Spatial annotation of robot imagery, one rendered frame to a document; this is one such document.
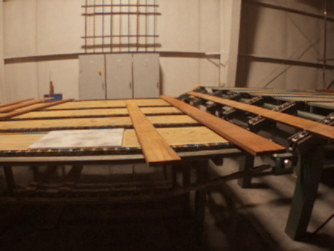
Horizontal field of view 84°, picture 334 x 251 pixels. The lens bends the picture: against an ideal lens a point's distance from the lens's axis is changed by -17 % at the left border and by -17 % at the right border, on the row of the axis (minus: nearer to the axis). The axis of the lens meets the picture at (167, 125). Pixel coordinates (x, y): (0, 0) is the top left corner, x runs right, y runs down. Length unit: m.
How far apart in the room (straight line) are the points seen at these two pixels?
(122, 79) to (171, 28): 2.43
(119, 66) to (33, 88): 3.12
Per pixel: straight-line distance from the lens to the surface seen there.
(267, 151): 1.19
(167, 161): 0.97
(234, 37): 7.17
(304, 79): 10.05
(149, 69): 6.65
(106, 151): 1.23
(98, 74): 6.71
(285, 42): 9.47
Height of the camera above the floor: 1.23
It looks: 12 degrees down
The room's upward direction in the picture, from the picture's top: straight up
